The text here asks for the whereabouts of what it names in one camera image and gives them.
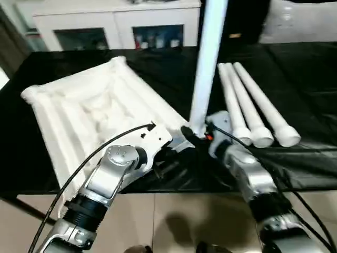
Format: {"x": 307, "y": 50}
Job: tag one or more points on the white plastic table leg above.
{"x": 233, "y": 105}
{"x": 246, "y": 105}
{"x": 208, "y": 66}
{"x": 260, "y": 100}

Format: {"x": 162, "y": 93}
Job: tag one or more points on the white plastic table top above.
{"x": 84, "y": 105}

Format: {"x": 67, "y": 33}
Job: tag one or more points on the black work mat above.
{"x": 302, "y": 92}

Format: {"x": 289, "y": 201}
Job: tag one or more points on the white sideboard with glass doors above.
{"x": 118, "y": 18}

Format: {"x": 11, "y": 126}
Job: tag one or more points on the grey cushion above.
{"x": 297, "y": 23}

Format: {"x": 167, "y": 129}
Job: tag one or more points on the grey-brown curtain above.
{"x": 11, "y": 47}

